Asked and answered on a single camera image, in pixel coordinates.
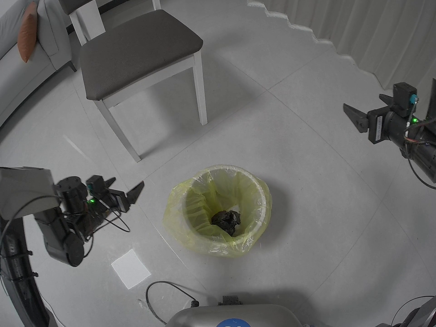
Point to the grey sofa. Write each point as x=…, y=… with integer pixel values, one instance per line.
x=13, y=83

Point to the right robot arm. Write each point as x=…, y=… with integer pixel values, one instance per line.
x=424, y=152

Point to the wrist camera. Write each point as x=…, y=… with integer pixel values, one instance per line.
x=403, y=97
x=95, y=185

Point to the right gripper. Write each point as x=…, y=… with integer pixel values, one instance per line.
x=388, y=126

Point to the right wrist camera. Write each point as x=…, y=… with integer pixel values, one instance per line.
x=403, y=97

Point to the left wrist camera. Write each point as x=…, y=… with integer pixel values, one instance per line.
x=95, y=185

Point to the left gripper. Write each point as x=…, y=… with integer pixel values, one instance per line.
x=119, y=201

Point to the white trash bin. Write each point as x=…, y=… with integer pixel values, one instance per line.
x=264, y=203

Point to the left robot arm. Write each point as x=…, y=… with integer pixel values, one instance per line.
x=24, y=189

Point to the white curtain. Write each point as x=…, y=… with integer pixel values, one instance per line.
x=357, y=19

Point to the white chair with grey seat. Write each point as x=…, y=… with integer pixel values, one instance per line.
x=136, y=53

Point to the orange cushion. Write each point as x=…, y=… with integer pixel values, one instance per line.
x=28, y=32

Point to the black plastic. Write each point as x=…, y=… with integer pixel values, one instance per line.
x=226, y=221

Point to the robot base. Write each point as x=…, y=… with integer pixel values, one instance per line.
x=235, y=315

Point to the yellow plastic bag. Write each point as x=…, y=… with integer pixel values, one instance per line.
x=173, y=216

